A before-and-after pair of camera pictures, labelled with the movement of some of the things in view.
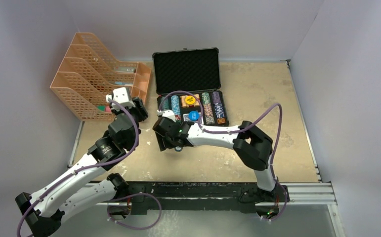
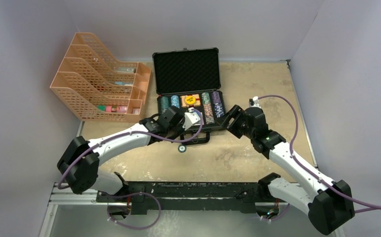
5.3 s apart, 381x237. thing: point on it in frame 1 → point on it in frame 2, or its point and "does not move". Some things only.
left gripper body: [135, 112] → [175, 132]
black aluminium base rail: [159, 197] does not move
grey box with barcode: [125, 70] does not move
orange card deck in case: [184, 104] does not move
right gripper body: [166, 142] → [244, 130]
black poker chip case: [188, 82] does not move
